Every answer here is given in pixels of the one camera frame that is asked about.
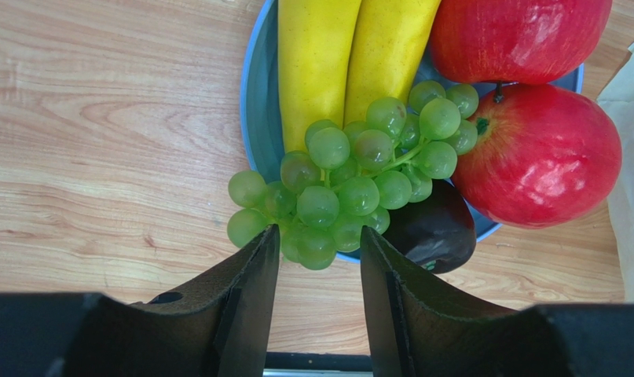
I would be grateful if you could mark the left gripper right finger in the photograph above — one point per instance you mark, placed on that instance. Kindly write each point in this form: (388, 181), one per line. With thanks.
(419, 325)

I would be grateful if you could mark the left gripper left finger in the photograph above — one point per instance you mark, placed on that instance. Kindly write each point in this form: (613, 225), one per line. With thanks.
(215, 324)

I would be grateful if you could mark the pale green plastic bag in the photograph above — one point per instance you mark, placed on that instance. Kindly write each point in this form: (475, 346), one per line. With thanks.
(617, 100)

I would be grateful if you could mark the dark purple plum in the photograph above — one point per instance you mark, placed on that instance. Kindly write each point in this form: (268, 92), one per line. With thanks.
(437, 233)

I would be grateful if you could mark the green grape bunch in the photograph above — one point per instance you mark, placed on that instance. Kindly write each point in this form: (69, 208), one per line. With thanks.
(352, 177)

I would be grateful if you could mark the shiny red apple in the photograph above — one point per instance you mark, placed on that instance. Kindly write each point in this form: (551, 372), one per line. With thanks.
(531, 42)
(544, 156)

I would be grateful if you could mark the yellow banana right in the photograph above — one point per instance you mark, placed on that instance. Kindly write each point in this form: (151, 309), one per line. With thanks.
(389, 42)

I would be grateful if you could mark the yellow banana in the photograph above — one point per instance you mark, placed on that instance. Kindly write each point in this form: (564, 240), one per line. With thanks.
(389, 42)
(314, 43)

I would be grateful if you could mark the yellow banana left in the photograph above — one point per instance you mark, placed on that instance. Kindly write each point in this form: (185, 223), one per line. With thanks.
(314, 43)

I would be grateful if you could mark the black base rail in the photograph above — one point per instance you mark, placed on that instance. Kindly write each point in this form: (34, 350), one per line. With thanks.
(315, 364)

